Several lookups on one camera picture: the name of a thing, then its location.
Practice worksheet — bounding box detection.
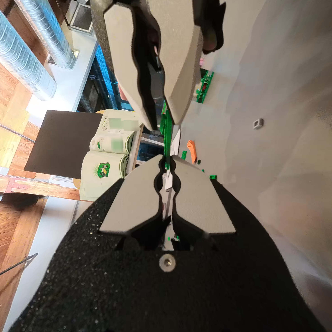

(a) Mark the black flat panel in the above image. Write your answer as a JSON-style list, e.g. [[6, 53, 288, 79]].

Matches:
[[24, 110, 104, 179]]

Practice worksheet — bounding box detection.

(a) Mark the green lego baseplate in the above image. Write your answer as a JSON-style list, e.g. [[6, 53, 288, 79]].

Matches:
[[160, 114, 173, 177]]

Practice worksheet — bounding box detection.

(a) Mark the open instruction booklet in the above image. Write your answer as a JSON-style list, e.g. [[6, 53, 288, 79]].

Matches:
[[79, 109, 142, 201]]

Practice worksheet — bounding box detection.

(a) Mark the white book stand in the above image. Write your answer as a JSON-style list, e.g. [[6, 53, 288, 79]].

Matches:
[[73, 110, 181, 192]]

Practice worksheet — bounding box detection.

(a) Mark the small green lego model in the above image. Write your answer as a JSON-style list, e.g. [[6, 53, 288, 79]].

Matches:
[[196, 69, 214, 104]]

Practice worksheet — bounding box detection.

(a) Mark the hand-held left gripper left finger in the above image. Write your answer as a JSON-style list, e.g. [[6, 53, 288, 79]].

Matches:
[[99, 155, 165, 236]]

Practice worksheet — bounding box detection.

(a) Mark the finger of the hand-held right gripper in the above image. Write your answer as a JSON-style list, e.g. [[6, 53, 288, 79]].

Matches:
[[146, 0, 203, 125], [103, 5, 159, 131]]

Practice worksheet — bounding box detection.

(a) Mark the wooden pillar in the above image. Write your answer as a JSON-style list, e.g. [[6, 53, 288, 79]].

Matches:
[[0, 174, 81, 201]]

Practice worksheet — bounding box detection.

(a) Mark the silver ventilation duct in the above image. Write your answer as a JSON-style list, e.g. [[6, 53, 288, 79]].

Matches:
[[0, 10, 57, 102], [14, 0, 78, 69]]

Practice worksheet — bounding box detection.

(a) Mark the black metal rod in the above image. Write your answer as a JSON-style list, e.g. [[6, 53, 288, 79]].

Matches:
[[0, 253, 39, 275]]

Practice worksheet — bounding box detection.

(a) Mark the orange brick separator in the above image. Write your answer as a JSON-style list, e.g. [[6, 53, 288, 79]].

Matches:
[[187, 140, 198, 164]]

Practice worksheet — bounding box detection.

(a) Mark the white ceiling vent grille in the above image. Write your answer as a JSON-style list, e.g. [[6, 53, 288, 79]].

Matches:
[[69, 0, 94, 33]]

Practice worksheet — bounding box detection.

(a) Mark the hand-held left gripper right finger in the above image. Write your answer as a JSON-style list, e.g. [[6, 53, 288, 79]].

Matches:
[[171, 156, 236, 236]]

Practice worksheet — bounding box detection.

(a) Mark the large blue-lit window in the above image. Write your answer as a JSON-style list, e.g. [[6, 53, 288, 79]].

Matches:
[[78, 44, 166, 114]]

